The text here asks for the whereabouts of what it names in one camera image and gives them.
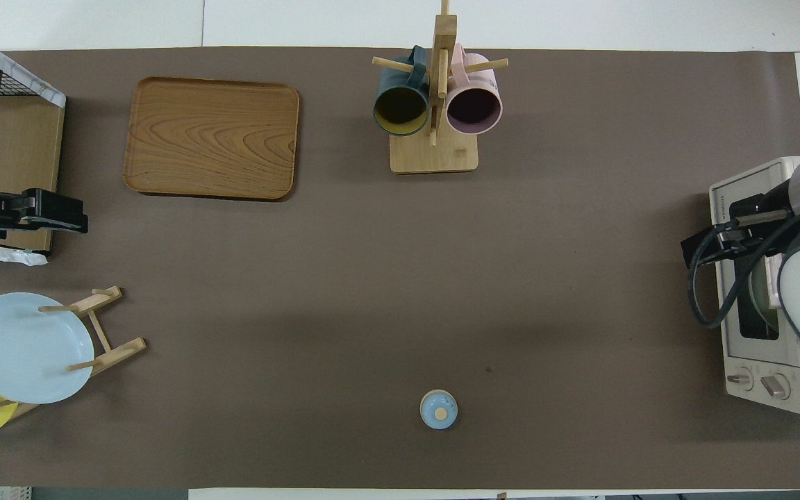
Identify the cream toaster oven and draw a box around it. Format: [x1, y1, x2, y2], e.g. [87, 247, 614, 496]
[709, 156, 800, 418]

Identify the brown table mat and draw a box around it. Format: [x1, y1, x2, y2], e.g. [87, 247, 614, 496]
[0, 46, 800, 490]

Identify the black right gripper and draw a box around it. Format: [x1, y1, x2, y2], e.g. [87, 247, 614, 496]
[681, 179, 794, 269]

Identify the white checked cloth liner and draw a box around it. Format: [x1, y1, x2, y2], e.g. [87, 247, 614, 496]
[0, 26, 67, 267]

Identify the wooden plate rack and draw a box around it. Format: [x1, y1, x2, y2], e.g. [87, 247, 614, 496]
[0, 285, 148, 422]

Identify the wooden mug tree stand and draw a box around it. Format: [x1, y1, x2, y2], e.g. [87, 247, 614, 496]
[372, 0, 510, 174]

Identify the two-tier wooden shelf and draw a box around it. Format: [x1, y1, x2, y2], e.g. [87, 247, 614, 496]
[0, 54, 66, 253]

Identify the brown wooden serving tray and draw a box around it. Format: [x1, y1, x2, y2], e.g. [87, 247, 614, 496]
[124, 76, 301, 202]

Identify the pink mug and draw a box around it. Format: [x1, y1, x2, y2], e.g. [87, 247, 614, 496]
[446, 43, 504, 136]

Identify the black wire basket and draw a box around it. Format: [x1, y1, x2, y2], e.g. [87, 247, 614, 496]
[0, 40, 53, 105]

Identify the small blue call bell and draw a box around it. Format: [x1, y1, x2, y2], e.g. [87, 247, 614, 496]
[419, 389, 459, 431]

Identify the dark teal mug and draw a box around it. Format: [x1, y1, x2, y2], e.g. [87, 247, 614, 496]
[372, 46, 431, 138]

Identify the light blue round plate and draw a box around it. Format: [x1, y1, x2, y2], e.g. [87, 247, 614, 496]
[0, 292, 96, 406]

